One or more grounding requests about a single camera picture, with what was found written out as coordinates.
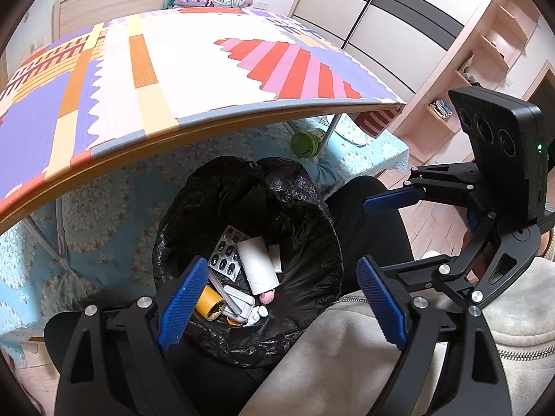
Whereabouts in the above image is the blue floral bedsheet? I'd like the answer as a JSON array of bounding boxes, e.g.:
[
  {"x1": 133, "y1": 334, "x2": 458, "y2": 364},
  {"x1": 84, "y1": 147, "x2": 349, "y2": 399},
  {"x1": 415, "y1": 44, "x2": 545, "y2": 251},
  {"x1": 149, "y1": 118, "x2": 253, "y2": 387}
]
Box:
[{"x1": 0, "y1": 113, "x2": 410, "y2": 356}]

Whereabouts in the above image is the red silver blister pack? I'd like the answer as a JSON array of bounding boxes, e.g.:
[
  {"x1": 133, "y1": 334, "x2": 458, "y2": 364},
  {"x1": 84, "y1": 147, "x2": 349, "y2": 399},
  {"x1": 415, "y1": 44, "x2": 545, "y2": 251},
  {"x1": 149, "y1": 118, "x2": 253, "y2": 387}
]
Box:
[{"x1": 207, "y1": 225, "x2": 252, "y2": 281}]

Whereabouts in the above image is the green round container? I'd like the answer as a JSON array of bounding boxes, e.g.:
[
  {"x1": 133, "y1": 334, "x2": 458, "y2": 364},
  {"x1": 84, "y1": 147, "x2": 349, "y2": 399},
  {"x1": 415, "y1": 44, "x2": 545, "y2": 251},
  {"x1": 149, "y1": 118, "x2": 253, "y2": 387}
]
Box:
[{"x1": 290, "y1": 130, "x2": 324, "y2": 159}]

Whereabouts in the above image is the beige wooden headboard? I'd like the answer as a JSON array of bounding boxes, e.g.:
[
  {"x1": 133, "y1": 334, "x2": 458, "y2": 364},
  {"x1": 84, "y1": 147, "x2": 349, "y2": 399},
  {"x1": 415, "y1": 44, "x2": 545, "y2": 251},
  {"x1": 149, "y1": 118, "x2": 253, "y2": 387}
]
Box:
[{"x1": 52, "y1": 0, "x2": 174, "y2": 40}]

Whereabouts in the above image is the red white striped cloth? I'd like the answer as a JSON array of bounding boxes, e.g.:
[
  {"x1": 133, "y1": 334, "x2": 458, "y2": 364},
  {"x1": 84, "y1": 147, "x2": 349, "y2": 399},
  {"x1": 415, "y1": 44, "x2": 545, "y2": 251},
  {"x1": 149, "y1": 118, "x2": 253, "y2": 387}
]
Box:
[{"x1": 353, "y1": 108, "x2": 402, "y2": 136}]

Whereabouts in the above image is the wooden folding table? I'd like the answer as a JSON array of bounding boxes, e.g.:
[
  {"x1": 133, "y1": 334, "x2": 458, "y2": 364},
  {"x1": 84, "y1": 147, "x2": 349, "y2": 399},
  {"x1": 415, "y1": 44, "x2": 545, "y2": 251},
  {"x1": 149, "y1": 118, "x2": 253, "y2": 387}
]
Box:
[{"x1": 0, "y1": 99, "x2": 406, "y2": 274}]

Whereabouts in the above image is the yellow tape roll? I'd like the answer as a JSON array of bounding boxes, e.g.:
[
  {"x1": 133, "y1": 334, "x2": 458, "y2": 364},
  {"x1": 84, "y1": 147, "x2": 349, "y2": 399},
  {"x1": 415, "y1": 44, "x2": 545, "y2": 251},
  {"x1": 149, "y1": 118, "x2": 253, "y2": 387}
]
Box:
[{"x1": 194, "y1": 285, "x2": 225, "y2": 322}]

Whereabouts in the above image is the white cardboard tube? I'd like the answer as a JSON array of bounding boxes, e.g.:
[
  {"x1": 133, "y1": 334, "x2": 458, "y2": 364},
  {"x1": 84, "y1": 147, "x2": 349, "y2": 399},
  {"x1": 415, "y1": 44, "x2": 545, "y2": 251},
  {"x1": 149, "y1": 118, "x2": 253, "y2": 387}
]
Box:
[{"x1": 236, "y1": 234, "x2": 280, "y2": 295}]

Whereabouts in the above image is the white plastic box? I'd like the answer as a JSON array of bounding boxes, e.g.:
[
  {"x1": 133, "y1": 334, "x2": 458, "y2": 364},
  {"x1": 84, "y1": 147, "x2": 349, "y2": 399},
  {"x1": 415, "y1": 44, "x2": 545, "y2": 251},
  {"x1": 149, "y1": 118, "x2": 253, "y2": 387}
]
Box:
[{"x1": 222, "y1": 285, "x2": 256, "y2": 319}]

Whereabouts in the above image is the white bottle cap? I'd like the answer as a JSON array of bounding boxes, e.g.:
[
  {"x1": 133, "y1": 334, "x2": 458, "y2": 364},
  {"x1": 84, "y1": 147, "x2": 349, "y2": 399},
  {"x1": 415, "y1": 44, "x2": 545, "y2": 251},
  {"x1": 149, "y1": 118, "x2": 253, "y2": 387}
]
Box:
[{"x1": 247, "y1": 305, "x2": 270, "y2": 326}]

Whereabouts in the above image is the colourful patterned mat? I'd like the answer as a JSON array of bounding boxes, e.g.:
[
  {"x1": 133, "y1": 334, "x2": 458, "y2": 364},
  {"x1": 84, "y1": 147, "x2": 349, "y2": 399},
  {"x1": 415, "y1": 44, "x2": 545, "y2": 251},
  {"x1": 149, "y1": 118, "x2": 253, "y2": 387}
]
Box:
[{"x1": 0, "y1": 6, "x2": 406, "y2": 209}]

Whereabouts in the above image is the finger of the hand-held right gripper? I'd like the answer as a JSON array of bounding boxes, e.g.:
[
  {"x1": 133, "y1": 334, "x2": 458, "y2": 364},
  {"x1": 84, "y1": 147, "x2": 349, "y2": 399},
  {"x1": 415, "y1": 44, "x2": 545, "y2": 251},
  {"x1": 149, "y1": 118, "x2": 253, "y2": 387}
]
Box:
[
  {"x1": 382, "y1": 212, "x2": 499, "y2": 287},
  {"x1": 363, "y1": 162, "x2": 482, "y2": 217}
]

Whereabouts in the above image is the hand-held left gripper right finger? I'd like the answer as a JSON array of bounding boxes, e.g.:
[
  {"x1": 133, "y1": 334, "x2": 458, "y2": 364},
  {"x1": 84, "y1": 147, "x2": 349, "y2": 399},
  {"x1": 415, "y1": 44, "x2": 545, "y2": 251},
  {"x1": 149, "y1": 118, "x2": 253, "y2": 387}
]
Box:
[{"x1": 356, "y1": 257, "x2": 510, "y2": 416}]

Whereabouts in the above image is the beige wooden shelf unit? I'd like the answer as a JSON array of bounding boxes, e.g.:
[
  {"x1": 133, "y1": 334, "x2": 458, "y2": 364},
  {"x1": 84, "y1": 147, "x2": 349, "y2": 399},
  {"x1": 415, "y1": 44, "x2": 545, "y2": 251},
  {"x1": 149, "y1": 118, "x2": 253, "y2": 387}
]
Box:
[{"x1": 392, "y1": 0, "x2": 555, "y2": 165}]

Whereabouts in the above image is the sliding door wardrobe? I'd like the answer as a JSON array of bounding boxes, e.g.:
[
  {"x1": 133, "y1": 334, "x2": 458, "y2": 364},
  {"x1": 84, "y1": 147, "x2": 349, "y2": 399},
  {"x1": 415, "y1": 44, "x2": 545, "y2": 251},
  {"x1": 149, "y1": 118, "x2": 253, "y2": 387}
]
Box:
[{"x1": 286, "y1": 0, "x2": 490, "y2": 105}]

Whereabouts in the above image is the trash bin with black bag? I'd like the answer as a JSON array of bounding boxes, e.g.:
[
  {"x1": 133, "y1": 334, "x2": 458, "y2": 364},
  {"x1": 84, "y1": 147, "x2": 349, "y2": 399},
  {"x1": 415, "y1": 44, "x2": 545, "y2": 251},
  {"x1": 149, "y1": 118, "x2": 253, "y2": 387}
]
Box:
[{"x1": 152, "y1": 156, "x2": 345, "y2": 358}]

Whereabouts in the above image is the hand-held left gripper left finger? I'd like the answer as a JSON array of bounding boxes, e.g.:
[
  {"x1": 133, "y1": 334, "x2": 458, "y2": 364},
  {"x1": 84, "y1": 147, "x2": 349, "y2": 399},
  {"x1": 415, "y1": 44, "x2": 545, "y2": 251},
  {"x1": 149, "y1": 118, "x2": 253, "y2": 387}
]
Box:
[{"x1": 54, "y1": 257, "x2": 210, "y2": 416}]

